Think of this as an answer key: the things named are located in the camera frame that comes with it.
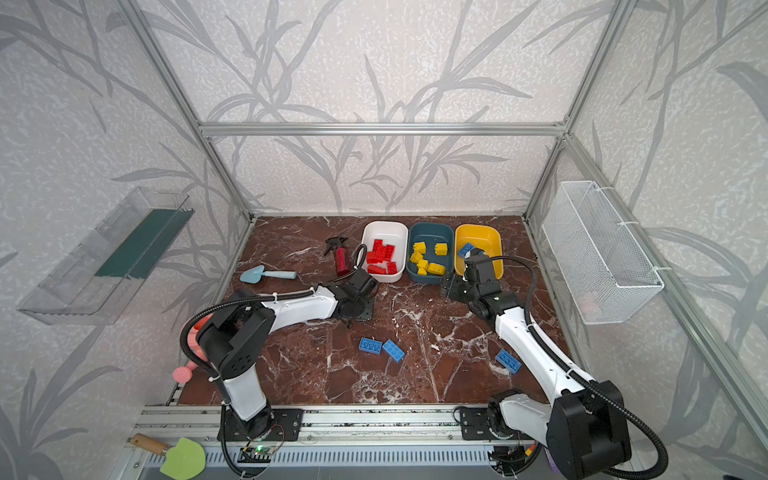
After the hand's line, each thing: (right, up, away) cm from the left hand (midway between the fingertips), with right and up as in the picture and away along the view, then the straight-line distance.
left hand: (371, 302), depth 94 cm
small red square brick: (0, +14, +11) cm, 17 cm away
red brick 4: (+6, +10, +8) cm, 14 cm away
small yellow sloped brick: (+17, +11, +7) cm, 21 cm away
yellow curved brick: (+22, +10, +7) cm, 25 cm away
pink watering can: (-43, -13, -23) cm, 50 cm away
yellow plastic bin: (+39, +21, +13) cm, 46 cm away
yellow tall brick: (+24, +17, +13) cm, 32 cm away
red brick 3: (0, +10, +6) cm, 12 cm away
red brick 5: (+3, +15, +10) cm, 18 cm away
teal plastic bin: (+20, +15, +14) cm, 29 cm away
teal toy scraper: (-41, +8, +7) cm, 43 cm away
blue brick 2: (+7, -12, -10) cm, 17 cm away
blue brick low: (+1, -11, -8) cm, 14 cm away
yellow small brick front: (+15, +14, +10) cm, 23 cm away
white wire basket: (+53, +13, -34) cm, 64 cm away
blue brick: (+32, +16, +11) cm, 38 cm away
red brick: (0, +19, +15) cm, 24 cm away
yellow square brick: (+16, +17, +14) cm, 28 cm away
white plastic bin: (+6, +23, +20) cm, 31 cm away
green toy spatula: (-41, -32, -25) cm, 58 cm away
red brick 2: (+5, +16, +12) cm, 20 cm away
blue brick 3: (+40, -14, -12) cm, 44 cm away
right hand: (+24, +10, -9) cm, 28 cm away
